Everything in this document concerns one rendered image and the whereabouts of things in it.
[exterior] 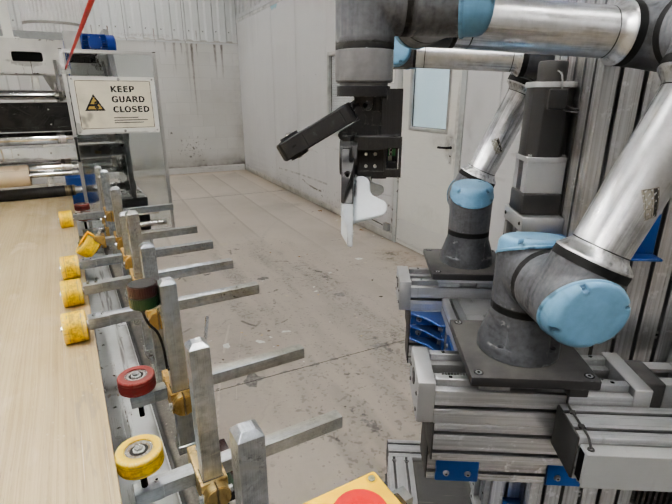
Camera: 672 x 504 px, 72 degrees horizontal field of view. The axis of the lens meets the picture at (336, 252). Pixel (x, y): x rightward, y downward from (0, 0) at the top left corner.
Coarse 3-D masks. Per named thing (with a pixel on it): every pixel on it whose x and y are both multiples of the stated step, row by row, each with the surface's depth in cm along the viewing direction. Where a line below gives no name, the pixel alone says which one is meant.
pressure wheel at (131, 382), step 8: (128, 368) 107; (136, 368) 107; (144, 368) 107; (152, 368) 107; (120, 376) 104; (128, 376) 105; (136, 376) 104; (144, 376) 104; (152, 376) 104; (120, 384) 102; (128, 384) 101; (136, 384) 101; (144, 384) 102; (152, 384) 104; (120, 392) 103; (128, 392) 102; (136, 392) 102; (144, 392) 103
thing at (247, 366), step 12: (288, 348) 124; (300, 348) 124; (240, 360) 119; (252, 360) 119; (264, 360) 119; (276, 360) 121; (288, 360) 123; (216, 372) 114; (228, 372) 115; (240, 372) 117; (252, 372) 118; (156, 384) 109; (144, 396) 105; (156, 396) 107; (132, 408) 105
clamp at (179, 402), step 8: (168, 376) 110; (168, 384) 107; (168, 392) 106; (176, 392) 104; (184, 392) 105; (168, 400) 109; (176, 400) 103; (184, 400) 104; (176, 408) 103; (184, 408) 104
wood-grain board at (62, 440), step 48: (0, 240) 203; (48, 240) 203; (0, 288) 153; (48, 288) 153; (0, 336) 123; (48, 336) 123; (0, 384) 102; (48, 384) 102; (96, 384) 102; (0, 432) 88; (48, 432) 88; (96, 432) 88; (0, 480) 77; (48, 480) 77; (96, 480) 77
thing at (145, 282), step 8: (136, 280) 97; (144, 280) 97; (152, 280) 97; (136, 288) 93; (160, 304) 98; (144, 312) 98; (160, 312) 98; (152, 328) 99; (160, 336) 100; (168, 368) 103
